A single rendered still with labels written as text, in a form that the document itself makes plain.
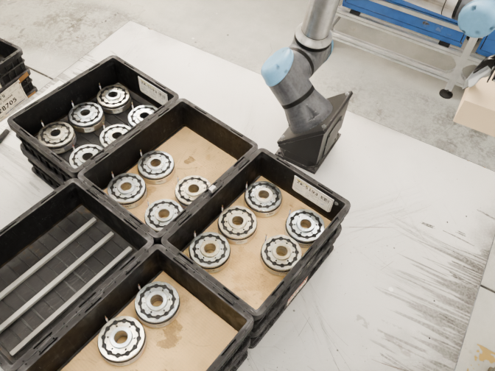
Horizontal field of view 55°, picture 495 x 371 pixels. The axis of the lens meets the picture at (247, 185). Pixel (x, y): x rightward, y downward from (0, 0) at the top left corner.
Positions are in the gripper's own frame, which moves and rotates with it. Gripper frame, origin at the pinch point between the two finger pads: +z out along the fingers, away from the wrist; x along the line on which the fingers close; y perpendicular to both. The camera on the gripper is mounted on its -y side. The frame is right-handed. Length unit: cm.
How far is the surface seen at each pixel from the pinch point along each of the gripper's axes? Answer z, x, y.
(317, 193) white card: 19, -30, 38
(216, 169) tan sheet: 26, -60, 40
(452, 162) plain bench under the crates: 39.0, 2.1, -13.4
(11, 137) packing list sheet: 39, -131, 54
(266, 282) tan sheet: 26, -31, 64
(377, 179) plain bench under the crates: 39.1, -17.9, 6.9
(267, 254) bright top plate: 23, -34, 59
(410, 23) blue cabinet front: 73, -39, -141
